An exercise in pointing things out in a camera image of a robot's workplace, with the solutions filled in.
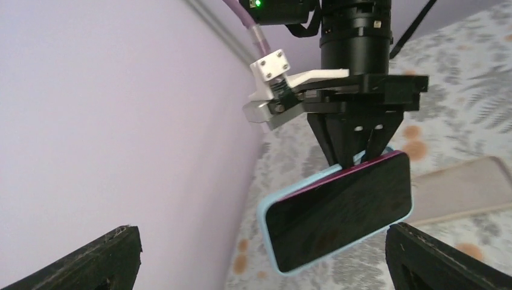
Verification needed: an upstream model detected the floral patterned table mat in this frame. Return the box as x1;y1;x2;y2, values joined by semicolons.
225;1;511;289

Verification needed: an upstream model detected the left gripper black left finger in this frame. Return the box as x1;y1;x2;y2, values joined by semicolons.
5;225;142;290

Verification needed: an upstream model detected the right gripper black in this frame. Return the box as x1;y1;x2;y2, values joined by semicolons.
298;1;429;169

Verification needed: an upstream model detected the right aluminium frame post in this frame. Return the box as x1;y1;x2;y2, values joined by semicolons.
184;0;258;67

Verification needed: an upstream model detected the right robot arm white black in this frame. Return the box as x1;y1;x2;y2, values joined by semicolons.
235;1;434;168

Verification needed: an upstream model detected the phone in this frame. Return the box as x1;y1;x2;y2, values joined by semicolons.
264;150;413;274

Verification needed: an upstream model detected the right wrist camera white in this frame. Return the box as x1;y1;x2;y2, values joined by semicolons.
243;49;349;133

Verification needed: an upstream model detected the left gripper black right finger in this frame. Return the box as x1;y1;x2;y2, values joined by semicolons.
385;222;511;290

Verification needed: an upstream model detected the beige phone case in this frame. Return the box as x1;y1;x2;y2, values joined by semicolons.
405;156;511;226

